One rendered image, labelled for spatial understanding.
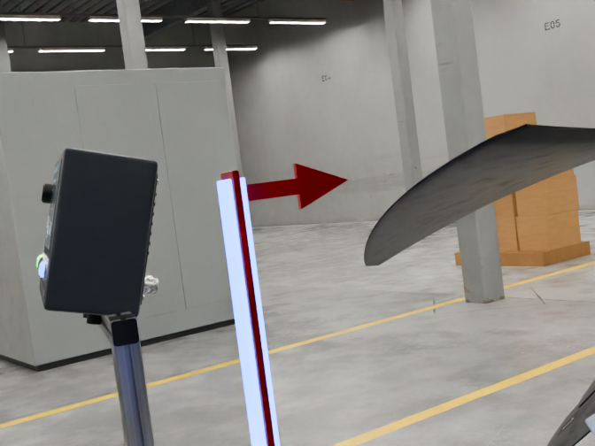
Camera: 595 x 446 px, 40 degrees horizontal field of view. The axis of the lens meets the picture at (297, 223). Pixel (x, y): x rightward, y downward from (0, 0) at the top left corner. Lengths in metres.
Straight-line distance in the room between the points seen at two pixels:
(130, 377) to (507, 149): 0.64
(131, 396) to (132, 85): 5.96
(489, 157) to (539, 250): 8.34
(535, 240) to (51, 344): 4.93
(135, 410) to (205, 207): 6.09
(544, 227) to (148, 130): 4.16
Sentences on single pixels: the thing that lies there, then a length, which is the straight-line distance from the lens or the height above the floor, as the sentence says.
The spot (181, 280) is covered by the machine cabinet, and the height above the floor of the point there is 0.48.
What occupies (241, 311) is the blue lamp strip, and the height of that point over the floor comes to 1.12.
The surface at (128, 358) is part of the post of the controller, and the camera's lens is 0.95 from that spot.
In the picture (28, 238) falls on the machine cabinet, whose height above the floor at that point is 1.01.
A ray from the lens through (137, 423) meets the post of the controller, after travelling 0.96.
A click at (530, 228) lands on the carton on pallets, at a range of 8.77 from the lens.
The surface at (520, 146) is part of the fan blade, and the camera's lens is 0.39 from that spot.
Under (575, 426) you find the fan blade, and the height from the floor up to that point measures 0.96.
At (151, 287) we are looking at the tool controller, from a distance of 1.02.
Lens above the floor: 1.18
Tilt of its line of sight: 3 degrees down
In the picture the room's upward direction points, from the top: 7 degrees counter-clockwise
